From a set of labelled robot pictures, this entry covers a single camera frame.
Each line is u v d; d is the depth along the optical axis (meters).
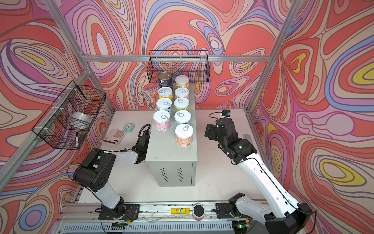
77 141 0.72
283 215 0.37
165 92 0.73
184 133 0.57
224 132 0.50
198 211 0.69
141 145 0.75
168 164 0.87
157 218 0.73
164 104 0.68
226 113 0.61
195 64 0.96
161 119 0.62
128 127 1.06
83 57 0.86
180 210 0.72
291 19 0.72
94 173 0.48
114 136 1.02
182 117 0.62
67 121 0.70
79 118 0.72
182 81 0.76
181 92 0.73
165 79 0.73
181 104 0.68
